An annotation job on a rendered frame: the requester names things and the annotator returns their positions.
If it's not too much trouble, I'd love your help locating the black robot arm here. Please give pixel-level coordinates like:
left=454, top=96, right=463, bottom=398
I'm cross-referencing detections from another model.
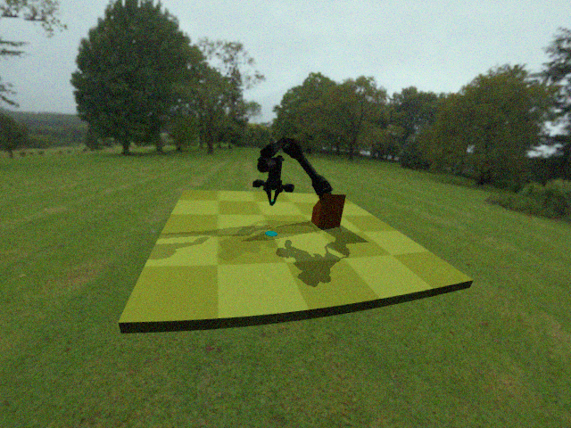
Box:
left=257, top=136, right=332, bottom=199

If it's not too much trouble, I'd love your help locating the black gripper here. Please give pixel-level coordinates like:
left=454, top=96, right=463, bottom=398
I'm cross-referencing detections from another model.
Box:
left=252, top=171, right=294, bottom=203

